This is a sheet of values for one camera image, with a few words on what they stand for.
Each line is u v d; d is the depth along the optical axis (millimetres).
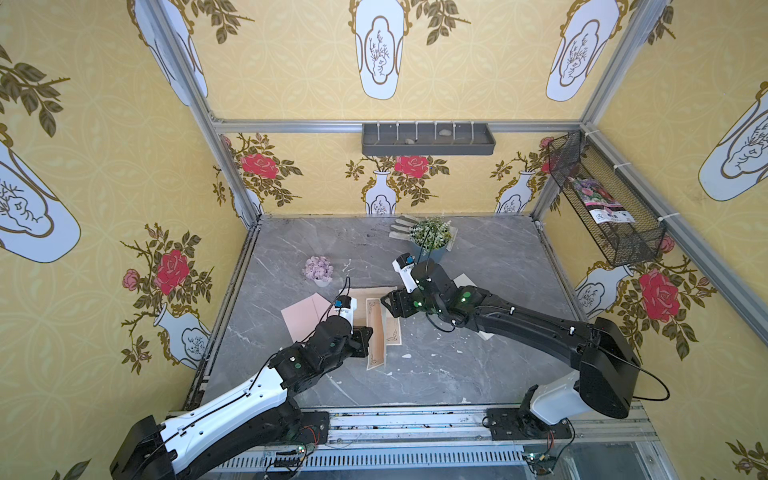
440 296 604
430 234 924
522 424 668
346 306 703
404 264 706
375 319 791
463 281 1033
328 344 585
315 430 729
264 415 524
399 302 695
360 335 676
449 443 728
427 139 918
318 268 926
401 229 1164
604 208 758
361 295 923
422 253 946
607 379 412
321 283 951
